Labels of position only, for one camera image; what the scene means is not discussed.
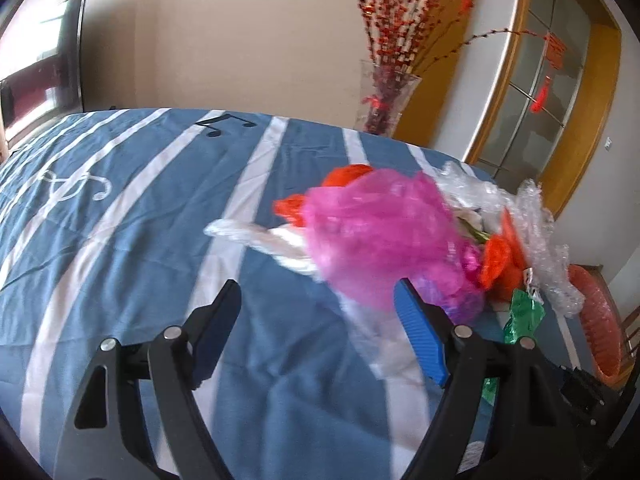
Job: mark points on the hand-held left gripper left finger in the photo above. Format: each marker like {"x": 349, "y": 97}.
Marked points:
{"x": 212, "y": 332}

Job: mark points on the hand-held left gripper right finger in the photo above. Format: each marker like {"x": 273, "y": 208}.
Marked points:
{"x": 419, "y": 332}

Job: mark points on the orange plastic basket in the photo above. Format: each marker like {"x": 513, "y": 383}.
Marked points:
{"x": 600, "y": 325}

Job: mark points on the magenta plastic bag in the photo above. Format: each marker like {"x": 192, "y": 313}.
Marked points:
{"x": 385, "y": 240}

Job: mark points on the clear crinkled plastic wrap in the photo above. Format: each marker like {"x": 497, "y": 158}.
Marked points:
{"x": 537, "y": 230}

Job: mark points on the orange plastic bag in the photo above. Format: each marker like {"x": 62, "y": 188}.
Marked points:
{"x": 502, "y": 260}
{"x": 345, "y": 175}

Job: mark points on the shiny green foil wrapper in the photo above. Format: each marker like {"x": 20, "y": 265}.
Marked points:
{"x": 525, "y": 315}

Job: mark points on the white plastic bag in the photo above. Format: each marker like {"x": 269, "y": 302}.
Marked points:
{"x": 280, "y": 245}

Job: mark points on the blue striped bedsheet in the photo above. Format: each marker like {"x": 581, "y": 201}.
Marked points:
{"x": 125, "y": 240}

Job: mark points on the tall glass vase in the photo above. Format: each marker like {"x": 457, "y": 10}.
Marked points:
{"x": 385, "y": 105}

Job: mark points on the wood framed glass door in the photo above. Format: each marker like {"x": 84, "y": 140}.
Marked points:
{"x": 540, "y": 125}

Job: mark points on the red knot tassel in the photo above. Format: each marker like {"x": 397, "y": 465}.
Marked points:
{"x": 552, "y": 50}

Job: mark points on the flat screen television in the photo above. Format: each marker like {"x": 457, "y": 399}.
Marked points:
{"x": 45, "y": 65}

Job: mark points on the red berry branches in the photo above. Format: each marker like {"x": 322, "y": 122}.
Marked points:
{"x": 400, "y": 15}

